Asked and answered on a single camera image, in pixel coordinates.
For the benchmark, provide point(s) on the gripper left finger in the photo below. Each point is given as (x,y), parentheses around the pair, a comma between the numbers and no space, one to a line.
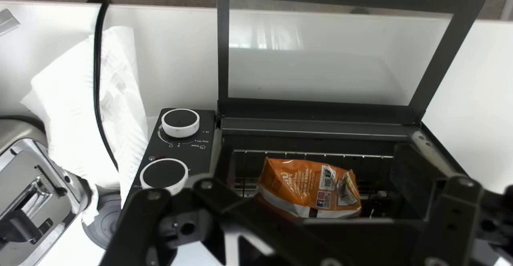
(144,218)

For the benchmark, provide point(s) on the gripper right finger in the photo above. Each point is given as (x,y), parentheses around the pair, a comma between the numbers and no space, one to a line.
(453,218)

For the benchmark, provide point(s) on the white black microwave knob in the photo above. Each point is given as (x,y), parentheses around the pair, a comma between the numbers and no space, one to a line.
(180,121)
(163,174)

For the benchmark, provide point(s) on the black microwave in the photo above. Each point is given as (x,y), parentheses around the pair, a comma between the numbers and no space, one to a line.
(192,154)

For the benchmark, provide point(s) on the orange packet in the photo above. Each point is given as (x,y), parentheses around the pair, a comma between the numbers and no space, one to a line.
(294,184)

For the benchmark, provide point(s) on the microwave door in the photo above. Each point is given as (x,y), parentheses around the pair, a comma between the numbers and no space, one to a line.
(320,113)

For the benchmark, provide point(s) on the grey round disc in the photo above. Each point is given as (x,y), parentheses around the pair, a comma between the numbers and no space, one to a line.
(102,222)

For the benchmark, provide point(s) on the silver toaster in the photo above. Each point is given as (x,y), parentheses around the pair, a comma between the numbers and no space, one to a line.
(28,186)

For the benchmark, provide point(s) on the white paper towel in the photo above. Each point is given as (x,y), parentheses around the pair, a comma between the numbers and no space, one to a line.
(76,109)

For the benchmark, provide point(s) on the silver metal piece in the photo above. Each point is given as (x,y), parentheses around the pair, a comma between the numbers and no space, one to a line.
(7,21)

